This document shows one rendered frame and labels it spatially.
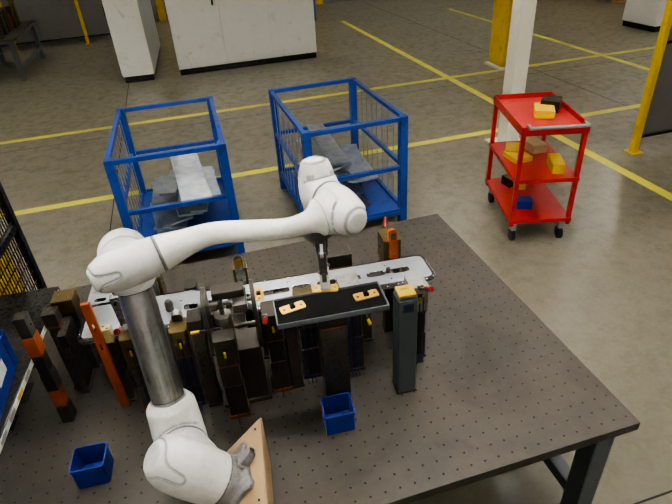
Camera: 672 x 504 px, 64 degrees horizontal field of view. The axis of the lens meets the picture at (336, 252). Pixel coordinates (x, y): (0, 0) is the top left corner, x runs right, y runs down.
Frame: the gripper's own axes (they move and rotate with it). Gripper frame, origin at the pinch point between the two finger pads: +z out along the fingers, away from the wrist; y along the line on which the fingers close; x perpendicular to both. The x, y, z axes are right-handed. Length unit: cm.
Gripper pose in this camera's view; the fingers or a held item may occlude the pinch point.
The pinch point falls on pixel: (324, 278)
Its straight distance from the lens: 171.8
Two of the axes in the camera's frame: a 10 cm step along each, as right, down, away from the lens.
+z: 0.6, 8.4, 5.4
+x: -10.0, 0.6, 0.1
